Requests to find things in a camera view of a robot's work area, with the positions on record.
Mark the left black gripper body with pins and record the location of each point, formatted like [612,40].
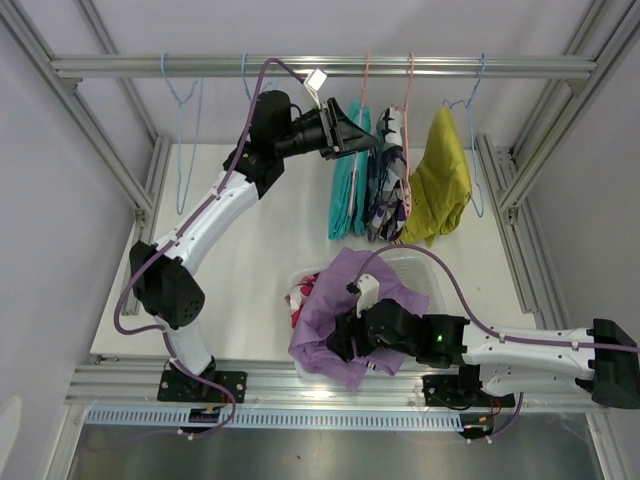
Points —
[315,134]

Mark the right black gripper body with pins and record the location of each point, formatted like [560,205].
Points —
[366,341]

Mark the teal trousers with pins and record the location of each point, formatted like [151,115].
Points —
[347,205]

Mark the pink camouflage trousers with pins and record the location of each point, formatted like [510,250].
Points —
[297,296]

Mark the grey purple camouflage trousers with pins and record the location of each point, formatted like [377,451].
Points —
[389,189]

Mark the pink hanger of camouflage trousers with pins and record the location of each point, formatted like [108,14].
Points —
[407,130]

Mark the blue hanger of purple trousers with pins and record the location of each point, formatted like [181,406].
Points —
[269,85]

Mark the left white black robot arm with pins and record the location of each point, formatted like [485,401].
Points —
[163,271]

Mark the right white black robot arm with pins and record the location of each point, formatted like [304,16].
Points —
[602,360]

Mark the yellow trousers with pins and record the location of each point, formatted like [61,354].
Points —
[440,185]

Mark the blue hanger of yellow trousers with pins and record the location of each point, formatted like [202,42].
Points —
[477,195]

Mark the white plastic basket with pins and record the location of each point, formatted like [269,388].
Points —
[415,272]

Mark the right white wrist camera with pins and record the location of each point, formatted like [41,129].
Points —
[366,289]

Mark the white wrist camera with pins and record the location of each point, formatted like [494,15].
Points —
[366,289]
[313,83]

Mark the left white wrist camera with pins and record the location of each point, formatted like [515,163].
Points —
[313,83]

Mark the aluminium hanging rail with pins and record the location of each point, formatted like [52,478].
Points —
[564,67]

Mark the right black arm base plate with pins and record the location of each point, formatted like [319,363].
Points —
[463,393]

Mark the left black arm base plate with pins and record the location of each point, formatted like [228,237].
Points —
[211,403]

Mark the white slotted cable duct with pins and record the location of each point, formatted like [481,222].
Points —
[353,420]

